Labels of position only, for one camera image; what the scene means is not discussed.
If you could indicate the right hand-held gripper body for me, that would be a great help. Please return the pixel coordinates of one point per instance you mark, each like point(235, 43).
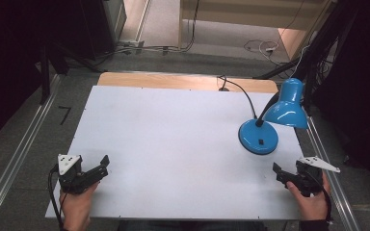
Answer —
point(311, 178)

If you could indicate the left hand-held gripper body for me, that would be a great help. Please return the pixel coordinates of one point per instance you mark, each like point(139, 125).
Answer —
point(72, 178)

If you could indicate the person's right hand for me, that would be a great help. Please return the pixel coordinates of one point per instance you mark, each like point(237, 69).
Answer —
point(313, 205)

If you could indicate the person's left hand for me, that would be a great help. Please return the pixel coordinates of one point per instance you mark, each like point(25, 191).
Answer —
point(77, 205)

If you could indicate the blue desk lamp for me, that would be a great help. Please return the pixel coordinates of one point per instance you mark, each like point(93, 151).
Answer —
point(260, 136)

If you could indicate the black metal stand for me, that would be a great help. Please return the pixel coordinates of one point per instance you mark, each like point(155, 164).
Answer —
point(45, 73)
point(314, 54)

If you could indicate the grey power strip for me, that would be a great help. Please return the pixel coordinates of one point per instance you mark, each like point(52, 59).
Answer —
point(131, 44)

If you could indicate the black cabinet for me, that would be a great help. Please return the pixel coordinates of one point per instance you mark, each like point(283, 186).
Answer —
point(101, 25)

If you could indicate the light wooden furniture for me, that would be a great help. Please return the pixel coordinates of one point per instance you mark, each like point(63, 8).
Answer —
point(253, 16)

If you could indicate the aluminium floor rail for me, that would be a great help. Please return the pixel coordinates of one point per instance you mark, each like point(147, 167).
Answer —
point(16, 154)
point(334, 179)

